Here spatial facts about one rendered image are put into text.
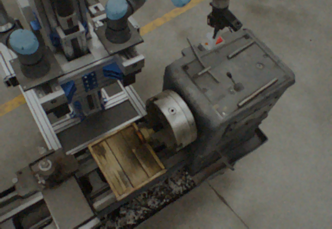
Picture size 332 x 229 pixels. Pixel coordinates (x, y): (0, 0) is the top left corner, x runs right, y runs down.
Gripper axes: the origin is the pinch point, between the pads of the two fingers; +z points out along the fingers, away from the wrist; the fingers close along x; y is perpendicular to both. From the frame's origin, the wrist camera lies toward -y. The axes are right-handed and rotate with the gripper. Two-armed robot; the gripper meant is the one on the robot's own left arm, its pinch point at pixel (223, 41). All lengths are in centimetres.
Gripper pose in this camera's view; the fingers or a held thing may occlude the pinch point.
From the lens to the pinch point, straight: 156.6
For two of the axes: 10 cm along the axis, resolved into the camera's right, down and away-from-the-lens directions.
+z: 1.2, 6.1, 7.8
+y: -6.7, -5.3, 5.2
